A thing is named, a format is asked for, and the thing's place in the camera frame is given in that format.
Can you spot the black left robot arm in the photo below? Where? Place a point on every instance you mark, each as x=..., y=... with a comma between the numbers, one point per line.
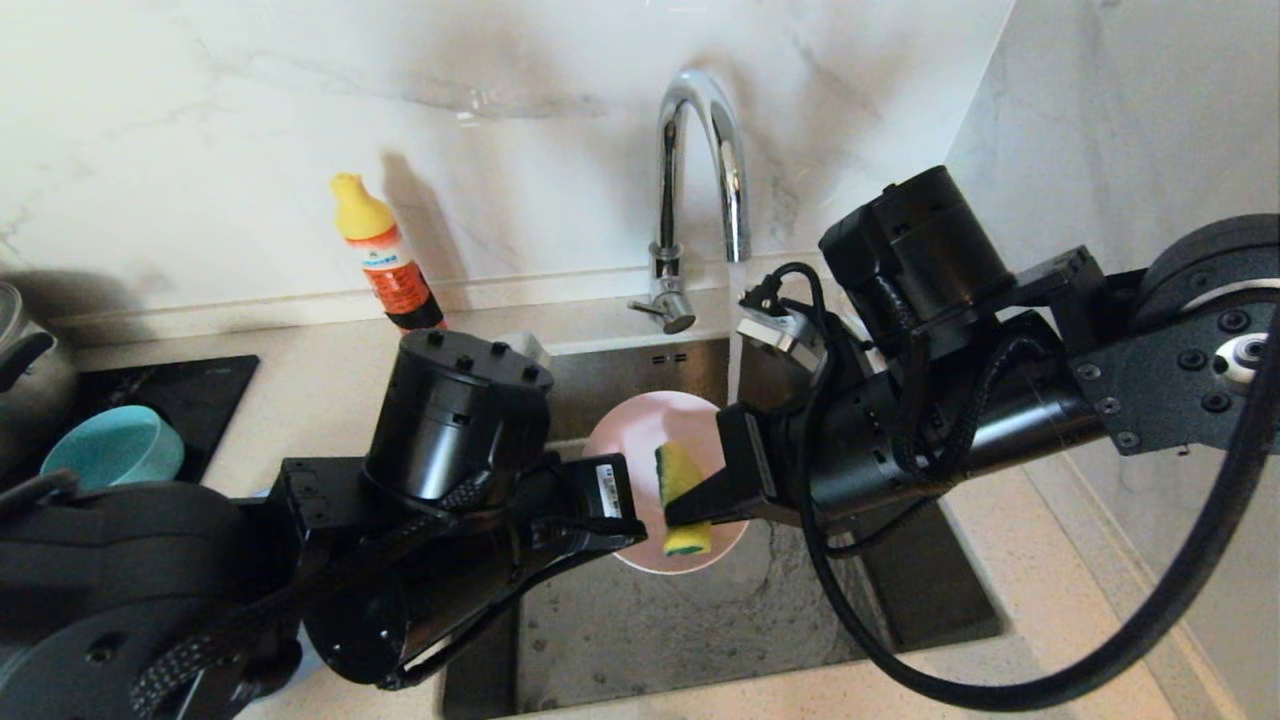
x=200, y=570

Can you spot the black induction cooktop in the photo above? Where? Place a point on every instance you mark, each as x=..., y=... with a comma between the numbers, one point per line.
x=200, y=400

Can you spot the pink plastic bowl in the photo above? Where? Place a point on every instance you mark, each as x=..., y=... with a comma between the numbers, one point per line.
x=640, y=420

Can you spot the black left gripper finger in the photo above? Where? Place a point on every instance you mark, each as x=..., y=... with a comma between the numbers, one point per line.
x=605, y=500

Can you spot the teal plastic bowl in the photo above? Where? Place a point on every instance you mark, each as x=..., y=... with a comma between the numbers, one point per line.
x=110, y=450

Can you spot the chrome gooseneck faucet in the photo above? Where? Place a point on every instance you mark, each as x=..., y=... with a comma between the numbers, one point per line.
x=735, y=170

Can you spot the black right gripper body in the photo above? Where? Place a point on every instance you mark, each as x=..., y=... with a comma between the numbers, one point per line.
x=850, y=450

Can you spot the steel cooking pot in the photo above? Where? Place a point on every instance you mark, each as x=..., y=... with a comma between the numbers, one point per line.
x=30, y=380

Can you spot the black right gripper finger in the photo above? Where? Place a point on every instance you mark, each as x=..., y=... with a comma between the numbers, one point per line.
x=730, y=505
x=745, y=450

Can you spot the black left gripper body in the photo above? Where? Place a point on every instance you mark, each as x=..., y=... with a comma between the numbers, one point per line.
x=540, y=510

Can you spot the orange dish soap bottle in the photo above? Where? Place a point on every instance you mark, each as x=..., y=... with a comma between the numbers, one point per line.
x=385, y=260

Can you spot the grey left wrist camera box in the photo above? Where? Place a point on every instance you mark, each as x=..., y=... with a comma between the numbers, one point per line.
x=525, y=348

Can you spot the stainless steel sink basin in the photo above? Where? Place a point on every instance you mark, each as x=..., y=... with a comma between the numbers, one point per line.
x=620, y=640

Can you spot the yellow green sponge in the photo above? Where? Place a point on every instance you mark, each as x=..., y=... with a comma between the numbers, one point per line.
x=680, y=470

